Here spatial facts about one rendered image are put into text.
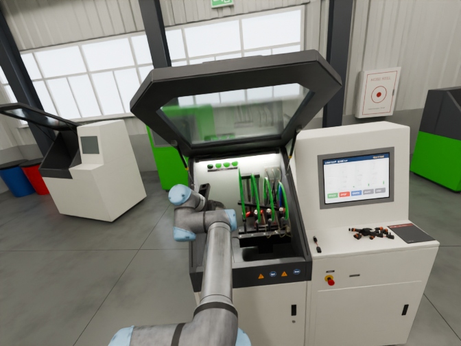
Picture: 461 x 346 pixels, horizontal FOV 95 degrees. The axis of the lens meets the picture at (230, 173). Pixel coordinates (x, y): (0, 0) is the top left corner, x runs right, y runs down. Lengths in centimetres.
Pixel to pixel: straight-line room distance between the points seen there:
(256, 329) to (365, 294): 72
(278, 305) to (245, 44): 460
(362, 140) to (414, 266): 78
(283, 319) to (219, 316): 123
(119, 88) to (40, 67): 187
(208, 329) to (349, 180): 124
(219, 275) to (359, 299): 128
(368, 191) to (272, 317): 101
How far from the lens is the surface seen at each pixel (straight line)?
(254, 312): 161
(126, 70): 582
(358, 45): 543
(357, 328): 196
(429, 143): 483
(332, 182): 147
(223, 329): 49
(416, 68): 596
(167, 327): 52
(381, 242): 153
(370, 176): 157
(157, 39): 504
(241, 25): 510
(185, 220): 75
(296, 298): 156
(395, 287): 176
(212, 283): 55
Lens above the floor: 190
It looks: 23 degrees down
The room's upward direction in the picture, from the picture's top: 7 degrees counter-clockwise
